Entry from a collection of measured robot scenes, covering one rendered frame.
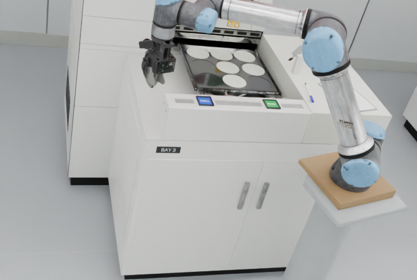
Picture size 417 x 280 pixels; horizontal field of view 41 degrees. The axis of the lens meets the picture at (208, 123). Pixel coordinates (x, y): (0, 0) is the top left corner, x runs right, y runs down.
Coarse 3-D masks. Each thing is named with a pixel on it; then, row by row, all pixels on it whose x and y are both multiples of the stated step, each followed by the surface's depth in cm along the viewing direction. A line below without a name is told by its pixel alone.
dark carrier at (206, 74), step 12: (204, 48) 247; (216, 48) 249; (228, 48) 252; (192, 60) 236; (204, 60) 238; (216, 60) 240; (228, 60) 242; (240, 60) 245; (192, 72) 227; (204, 72) 229; (216, 72) 232; (240, 72) 236; (264, 72) 240; (204, 84) 221; (216, 84) 224; (252, 84) 230; (264, 84) 232
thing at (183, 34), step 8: (176, 32) 245; (184, 32) 246; (192, 32) 248; (224, 40) 253; (232, 40) 254; (240, 40) 255; (248, 40) 256; (256, 40) 257; (176, 48) 250; (256, 48) 260
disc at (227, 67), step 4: (220, 64) 238; (224, 64) 239; (228, 64) 240; (232, 64) 240; (220, 68) 235; (224, 68) 236; (228, 68) 236; (232, 68) 237; (236, 68) 238; (228, 72) 234; (232, 72) 235; (236, 72) 235
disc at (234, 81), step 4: (224, 76) 230; (228, 76) 231; (232, 76) 231; (236, 76) 232; (224, 80) 228; (228, 80) 228; (232, 80) 229; (236, 80) 230; (240, 80) 230; (244, 80) 231; (228, 84) 225; (232, 84) 226; (236, 84) 227; (240, 84) 227; (244, 84) 228
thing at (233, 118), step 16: (176, 96) 199; (192, 96) 201; (224, 96) 206; (176, 112) 194; (192, 112) 196; (208, 112) 197; (224, 112) 199; (240, 112) 200; (256, 112) 202; (272, 112) 204; (288, 112) 206; (304, 112) 208; (160, 128) 203; (176, 128) 198; (192, 128) 200; (208, 128) 201; (224, 128) 203; (240, 128) 205; (256, 128) 207; (272, 128) 208; (288, 128) 210; (304, 128) 212
